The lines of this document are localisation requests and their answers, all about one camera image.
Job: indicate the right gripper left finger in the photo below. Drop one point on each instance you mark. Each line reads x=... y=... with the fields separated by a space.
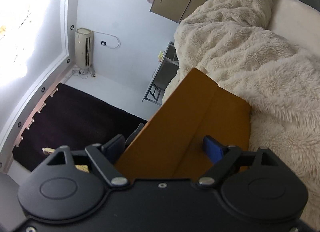
x=104 y=157

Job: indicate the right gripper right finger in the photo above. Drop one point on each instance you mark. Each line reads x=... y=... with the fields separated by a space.
x=224 y=160

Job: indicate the orange box lid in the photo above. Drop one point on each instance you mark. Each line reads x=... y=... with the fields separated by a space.
x=170 y=144

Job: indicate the yellow striped towel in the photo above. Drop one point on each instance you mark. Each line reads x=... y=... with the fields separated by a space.
x=61 y=160

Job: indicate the dark curtain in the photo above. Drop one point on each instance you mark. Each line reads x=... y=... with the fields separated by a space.
x=73 y=118

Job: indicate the grey folding table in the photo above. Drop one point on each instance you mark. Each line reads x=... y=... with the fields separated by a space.
x=162 y=76

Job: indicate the cream fluffy blanket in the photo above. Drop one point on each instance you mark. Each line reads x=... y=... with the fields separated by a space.
x=228 y=41

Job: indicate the white air conditioner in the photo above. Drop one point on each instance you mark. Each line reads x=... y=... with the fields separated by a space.
x=84 y=39

